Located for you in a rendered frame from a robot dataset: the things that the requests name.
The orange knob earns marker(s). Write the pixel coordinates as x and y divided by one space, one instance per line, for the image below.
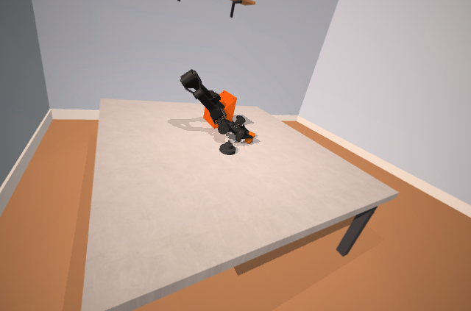
250 140

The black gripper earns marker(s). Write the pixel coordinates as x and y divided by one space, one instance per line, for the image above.
242 133

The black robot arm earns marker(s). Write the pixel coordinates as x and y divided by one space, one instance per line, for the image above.
210 100

